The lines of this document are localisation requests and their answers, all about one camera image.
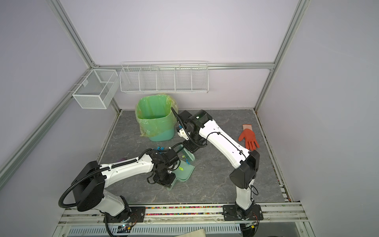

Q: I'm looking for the long white wire basket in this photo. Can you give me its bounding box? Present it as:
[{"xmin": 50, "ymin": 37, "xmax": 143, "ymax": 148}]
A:
[{"xmin": 119, "ymin": 61, "xmax": 209, "ymax": 93}]

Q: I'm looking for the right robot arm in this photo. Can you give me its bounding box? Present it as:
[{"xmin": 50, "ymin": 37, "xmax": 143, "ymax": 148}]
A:
[{"xmin": 171, "ymin": 108, "xmax": 260, "ymax": 220}]

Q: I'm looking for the red rubber glove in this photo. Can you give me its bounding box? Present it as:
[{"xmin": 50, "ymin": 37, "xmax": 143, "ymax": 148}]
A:
[{"xmin": 238, "ymin": 124, "xmax": 260, "ymax": 151}]

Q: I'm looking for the mint green dustpan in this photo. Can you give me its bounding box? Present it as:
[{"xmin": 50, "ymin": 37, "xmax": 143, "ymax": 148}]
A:
[{"xmin": 167, "ymin": 165, "xmax": 195, "ymax": 190}]

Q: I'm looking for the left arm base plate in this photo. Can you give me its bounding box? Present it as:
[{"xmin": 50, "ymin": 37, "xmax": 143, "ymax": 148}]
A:
[{"xmin": 104, "ymin": 206, "xmax": 146, "ymax": 223}]

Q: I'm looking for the green blue scrap centre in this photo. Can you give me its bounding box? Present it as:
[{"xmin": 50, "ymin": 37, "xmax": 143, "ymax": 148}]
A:
[{"xmin": 179, "ymin": 155, "xmax": 190, "ymax": 171}]

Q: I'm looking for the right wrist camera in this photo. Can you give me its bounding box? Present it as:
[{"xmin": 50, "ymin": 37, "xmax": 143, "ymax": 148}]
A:
[{"xmin": 177, "ymin": 125, "xmax": 190, "ymax": 141}]

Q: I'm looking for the mint green hand brush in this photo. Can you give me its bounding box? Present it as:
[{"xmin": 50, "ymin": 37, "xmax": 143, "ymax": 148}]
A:
[{"xmin": 181, "ymin": 148, "xmax": 195, "ymax": 163}]

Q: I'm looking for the green trash bin with bag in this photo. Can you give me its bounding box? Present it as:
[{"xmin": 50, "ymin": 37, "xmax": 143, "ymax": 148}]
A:
[{"xmin": 135, "ymin": 94, "xmax": 178, "ymax": 142}]

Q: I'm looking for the small white wire basket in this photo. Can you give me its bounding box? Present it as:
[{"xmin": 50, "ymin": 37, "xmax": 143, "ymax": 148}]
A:
[{"xmin": 73, "ymin": 69, "xmax": 120, "ymax": 109}]

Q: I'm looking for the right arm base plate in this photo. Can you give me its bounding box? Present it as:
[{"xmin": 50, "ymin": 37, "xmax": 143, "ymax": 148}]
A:
[{"xmin": 222, "ymin": 203, "xmax": 264, "ymax": 221}]

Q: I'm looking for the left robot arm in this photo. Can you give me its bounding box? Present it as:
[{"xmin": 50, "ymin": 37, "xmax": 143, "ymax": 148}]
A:
[{"xmin": 58, "ymin": 147, "xmax": 180, "ymax": 221}]

